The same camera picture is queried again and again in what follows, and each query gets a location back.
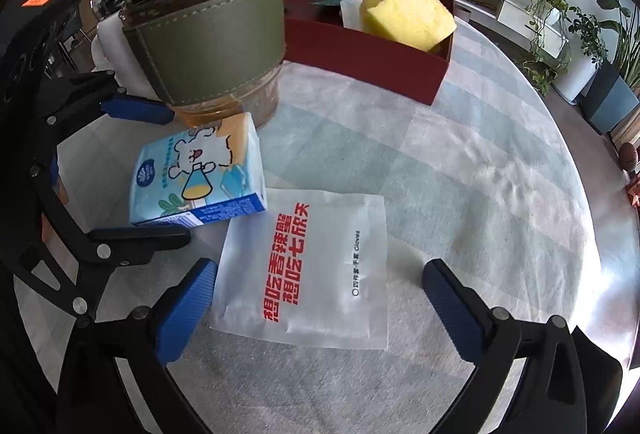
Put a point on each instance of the trailing plant on console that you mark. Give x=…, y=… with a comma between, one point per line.
x=548, y=51

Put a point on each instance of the red gift bag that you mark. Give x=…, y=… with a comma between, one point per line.
x=633, y=191

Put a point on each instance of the white mug chrome lid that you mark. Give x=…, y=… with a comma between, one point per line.
x=110, y=50

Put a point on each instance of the dark green sachet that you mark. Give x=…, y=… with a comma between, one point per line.
x=327, y=4

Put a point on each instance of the yellow sponge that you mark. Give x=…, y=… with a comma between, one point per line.
x=420, y=24

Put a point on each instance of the checked green white tablecloth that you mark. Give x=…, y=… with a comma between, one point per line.
x=481, y=179

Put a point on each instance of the red open box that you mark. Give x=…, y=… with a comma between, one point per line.
x=317, y=37

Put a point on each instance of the plant in white pot right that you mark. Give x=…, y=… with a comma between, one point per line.
x=584, y=53

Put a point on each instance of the white glove packet red text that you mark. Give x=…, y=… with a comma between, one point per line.
x=308, y=271

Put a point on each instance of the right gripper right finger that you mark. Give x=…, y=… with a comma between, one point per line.
x=568, y=384

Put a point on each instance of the tall plant blue pot right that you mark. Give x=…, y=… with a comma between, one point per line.
x=611, y=96

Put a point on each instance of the blue tissue pack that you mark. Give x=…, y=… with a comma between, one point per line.
x=203, y=175

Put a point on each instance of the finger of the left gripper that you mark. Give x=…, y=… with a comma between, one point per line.
x=117, y=103
x=126, y=246

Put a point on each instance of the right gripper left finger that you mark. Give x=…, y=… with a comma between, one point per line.
x=150, y=338

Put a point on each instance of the green sleeved glass tumbler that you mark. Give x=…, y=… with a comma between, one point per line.
x=209, y=59

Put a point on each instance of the brown ball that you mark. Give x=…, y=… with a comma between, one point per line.
x=628, y=157

